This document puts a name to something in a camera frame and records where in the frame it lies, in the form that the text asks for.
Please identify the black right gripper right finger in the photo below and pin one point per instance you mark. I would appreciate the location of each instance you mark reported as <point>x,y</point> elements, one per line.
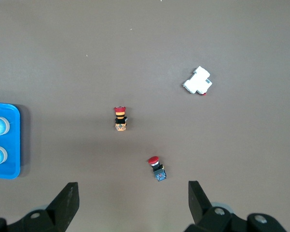
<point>202,212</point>

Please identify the white circuit breaker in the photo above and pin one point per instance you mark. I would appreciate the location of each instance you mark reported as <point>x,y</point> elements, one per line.
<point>197,82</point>

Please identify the blue plastic tray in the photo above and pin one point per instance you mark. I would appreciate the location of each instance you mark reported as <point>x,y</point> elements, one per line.
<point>14,145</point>

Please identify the red button orange yellow base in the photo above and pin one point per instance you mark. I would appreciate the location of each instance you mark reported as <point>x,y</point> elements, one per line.
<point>120,118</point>

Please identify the red button black base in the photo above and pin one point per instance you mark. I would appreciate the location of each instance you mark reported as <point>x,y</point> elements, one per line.
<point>158,170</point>

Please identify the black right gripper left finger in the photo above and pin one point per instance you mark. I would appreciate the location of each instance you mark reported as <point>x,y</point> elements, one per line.
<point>60,207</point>

